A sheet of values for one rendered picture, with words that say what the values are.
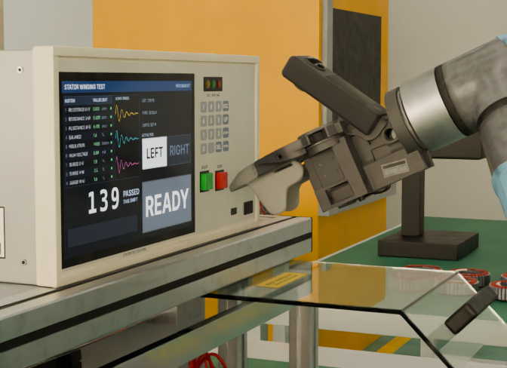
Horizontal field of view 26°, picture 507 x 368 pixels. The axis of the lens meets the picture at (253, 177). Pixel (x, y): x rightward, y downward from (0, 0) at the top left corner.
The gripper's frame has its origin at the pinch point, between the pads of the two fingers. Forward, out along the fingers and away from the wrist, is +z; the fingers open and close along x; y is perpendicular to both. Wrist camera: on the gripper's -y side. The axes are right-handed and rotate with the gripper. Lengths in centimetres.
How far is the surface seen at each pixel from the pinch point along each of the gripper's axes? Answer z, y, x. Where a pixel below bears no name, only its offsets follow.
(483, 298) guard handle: -16.7, 21.9, 9.5
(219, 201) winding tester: 5.0, 1.1, 3.8
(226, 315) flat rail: 6.7, 13.0, -1.9
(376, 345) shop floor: 147, 62, 402
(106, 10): 175, -129, 327
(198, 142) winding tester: 2.1, -5.2, -1.3
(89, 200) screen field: 3.8, -1.4, -23.3
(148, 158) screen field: 2.5, -4.2, -12.5
